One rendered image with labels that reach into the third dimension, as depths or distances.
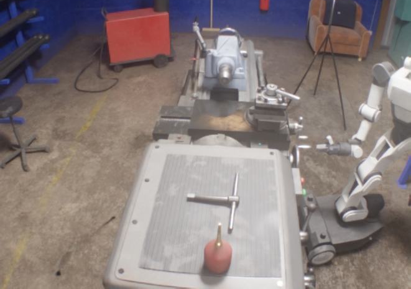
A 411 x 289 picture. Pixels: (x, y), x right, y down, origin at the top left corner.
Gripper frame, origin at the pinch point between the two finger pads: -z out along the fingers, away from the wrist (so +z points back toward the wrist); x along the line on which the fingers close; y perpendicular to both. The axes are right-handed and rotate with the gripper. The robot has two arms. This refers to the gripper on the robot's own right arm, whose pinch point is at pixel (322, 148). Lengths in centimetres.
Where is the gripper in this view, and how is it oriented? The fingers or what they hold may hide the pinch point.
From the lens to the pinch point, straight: 208.0
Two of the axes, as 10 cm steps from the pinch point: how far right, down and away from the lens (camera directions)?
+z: 10.0, 0.5, -0.7
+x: -0.8, 2.9, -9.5
